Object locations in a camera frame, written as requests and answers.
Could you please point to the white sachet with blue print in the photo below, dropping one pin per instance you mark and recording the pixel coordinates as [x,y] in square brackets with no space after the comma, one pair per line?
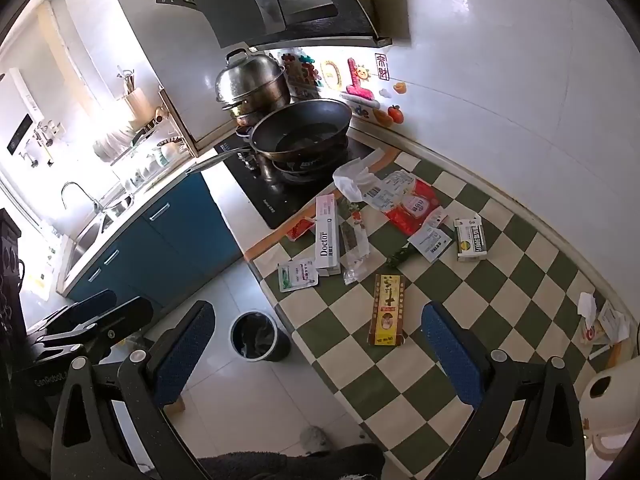
[430,244]

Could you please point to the dark wooden shelf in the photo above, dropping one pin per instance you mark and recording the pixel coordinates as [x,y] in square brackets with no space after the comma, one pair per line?
[10,270]

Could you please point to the white sachet with green print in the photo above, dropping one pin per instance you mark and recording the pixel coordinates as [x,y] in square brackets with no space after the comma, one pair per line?
[297,275]

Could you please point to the white paper packet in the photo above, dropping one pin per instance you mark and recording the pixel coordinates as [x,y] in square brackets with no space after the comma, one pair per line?
[587,310]

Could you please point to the white tissue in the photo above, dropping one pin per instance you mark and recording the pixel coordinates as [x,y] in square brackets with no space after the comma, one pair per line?
[350,180]

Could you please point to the green checkered counter mat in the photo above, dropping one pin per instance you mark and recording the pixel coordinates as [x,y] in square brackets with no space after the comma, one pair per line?
[500,300]

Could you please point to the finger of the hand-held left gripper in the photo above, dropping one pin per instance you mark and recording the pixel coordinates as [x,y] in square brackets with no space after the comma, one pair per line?
[92,305]
[122,315]

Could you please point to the white water heater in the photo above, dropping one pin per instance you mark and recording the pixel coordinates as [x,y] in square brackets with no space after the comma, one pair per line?
[22,115]

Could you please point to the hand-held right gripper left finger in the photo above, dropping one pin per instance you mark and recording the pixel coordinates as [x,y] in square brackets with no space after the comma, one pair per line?
[187,350]

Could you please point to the red and white plastic packet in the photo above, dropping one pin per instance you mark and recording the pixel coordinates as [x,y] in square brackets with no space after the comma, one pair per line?
[412,207]

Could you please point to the utensil holder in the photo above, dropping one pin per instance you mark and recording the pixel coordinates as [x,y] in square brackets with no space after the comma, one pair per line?
[136,100]

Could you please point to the white paper slip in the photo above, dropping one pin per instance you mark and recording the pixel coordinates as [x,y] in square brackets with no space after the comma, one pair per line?
[614,322]

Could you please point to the white toothpaste box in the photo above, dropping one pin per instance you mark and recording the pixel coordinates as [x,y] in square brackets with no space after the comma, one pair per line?
[327,235]

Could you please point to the yellow and red box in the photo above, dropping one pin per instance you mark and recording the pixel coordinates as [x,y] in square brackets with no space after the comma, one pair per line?
[387,310]

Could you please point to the blue kitchen cabinet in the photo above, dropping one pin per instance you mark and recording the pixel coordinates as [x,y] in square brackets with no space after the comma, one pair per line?
[165,240]

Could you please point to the dark wok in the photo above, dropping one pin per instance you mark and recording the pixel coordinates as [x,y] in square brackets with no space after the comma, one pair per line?
[300,127]

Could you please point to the round trash bin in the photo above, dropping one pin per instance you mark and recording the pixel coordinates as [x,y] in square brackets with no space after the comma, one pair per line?
[257,337]

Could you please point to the chrome faucet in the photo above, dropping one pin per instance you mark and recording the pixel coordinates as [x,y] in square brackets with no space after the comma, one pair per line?
[75,190]

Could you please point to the colourful wall stickers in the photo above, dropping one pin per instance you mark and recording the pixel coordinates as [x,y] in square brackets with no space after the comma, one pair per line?
[357,87]

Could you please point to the small red packet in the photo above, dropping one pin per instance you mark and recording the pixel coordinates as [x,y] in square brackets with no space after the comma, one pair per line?
[300,227]

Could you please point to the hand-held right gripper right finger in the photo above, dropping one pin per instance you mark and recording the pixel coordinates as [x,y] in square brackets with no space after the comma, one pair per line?
[450,355]

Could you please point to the dish rack with dishes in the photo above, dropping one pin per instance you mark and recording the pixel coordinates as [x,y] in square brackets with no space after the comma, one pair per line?
[135,147]

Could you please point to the green and white small box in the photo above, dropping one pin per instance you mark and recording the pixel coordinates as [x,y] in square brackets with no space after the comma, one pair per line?
[471,237]

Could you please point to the stainless steel steamer pot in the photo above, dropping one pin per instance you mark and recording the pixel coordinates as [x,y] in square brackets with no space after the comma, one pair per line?
[252,80]

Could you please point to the black range hood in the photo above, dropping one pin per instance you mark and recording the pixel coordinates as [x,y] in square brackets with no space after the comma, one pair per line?
[300,10]

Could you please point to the clear plastic wrapper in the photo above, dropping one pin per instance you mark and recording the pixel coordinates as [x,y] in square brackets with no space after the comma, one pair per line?
[356,250]

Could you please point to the black glass cooktop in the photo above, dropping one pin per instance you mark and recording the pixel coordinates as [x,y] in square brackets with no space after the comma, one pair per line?
[265,195]

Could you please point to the steel sink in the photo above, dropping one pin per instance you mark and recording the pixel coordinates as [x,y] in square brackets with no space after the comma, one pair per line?
[95,232]

